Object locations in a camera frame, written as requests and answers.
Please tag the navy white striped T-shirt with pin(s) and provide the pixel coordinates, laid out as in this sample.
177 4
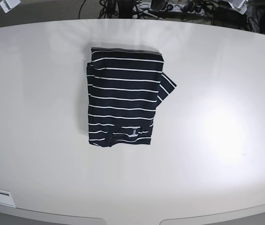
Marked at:
125 88

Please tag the white power strip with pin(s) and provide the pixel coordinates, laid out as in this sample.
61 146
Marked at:
169 9

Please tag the black equipment box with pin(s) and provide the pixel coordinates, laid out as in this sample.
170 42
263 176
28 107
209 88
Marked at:
231 17

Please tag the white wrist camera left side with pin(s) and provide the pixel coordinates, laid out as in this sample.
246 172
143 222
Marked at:
239 6

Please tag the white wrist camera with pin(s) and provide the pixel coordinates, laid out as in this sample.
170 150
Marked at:
239 6
8 5

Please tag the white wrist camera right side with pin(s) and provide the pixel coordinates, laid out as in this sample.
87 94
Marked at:
8 5

